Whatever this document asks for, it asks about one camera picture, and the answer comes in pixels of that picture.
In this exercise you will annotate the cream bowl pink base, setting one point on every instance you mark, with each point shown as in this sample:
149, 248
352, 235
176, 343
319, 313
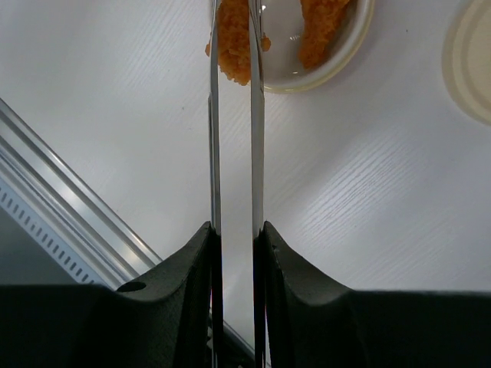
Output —
283, 24

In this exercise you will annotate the fried chicken piece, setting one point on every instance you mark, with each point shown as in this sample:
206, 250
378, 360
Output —
236, 41
322, 19

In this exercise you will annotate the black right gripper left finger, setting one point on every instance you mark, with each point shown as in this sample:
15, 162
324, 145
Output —
159, 319

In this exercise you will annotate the aluminium mounting rail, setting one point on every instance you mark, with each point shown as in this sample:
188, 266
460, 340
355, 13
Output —
79, 216

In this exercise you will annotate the cream lid orange smiley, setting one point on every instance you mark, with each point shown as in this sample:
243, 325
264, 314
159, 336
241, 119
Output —
466, 60

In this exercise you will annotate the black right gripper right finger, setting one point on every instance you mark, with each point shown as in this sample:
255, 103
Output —
315, 321

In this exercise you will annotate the metal serving tongs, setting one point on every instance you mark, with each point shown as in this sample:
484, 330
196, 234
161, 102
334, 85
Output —
257, 115

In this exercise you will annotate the grey slotted cable duct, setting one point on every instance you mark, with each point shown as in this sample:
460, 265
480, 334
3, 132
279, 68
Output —
32, 252

